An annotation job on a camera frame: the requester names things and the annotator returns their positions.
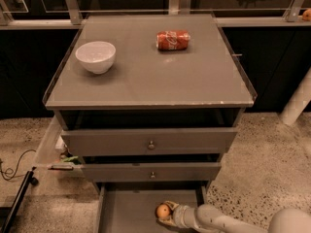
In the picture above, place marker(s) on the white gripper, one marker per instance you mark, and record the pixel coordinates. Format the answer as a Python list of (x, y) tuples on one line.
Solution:
[(180, 216)]

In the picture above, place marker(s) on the orange fruit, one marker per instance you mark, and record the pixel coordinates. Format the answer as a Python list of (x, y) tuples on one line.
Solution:
[(163, 211)]

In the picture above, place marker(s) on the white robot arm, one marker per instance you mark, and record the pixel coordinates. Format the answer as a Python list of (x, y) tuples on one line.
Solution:
[(208, 219)]

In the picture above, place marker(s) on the middle grey drawer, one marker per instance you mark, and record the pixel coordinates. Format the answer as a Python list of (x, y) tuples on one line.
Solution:
[(152, 172)]

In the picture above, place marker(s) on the bottom grey open drawer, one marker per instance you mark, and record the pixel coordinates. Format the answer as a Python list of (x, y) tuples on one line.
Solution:
[(131, 207)]

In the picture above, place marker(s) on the top grey drawer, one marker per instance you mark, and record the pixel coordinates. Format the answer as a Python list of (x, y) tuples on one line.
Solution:
[(161, 141)]

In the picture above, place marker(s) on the grey drawer cabinet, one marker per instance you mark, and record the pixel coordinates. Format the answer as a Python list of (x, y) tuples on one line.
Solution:
[(203, 86)]

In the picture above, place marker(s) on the black metal stand leg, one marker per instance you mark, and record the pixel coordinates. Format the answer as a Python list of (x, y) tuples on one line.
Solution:
[(8, 212)]

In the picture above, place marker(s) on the white ceramic bowl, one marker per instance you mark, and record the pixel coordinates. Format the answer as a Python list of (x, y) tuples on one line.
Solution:
[(96, 57)]

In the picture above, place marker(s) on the red soda can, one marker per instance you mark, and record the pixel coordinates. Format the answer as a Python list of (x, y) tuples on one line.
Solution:
[(172, 40)]

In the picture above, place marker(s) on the orange object on ledge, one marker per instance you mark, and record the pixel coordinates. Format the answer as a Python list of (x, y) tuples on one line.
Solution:
[(306, 15)]

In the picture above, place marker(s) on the white cylindrical post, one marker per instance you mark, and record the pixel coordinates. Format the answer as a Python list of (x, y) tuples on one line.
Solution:
[(298, 102)]

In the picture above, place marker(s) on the metal railing frame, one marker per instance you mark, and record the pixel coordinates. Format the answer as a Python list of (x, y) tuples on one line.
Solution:
[(63, 14)]

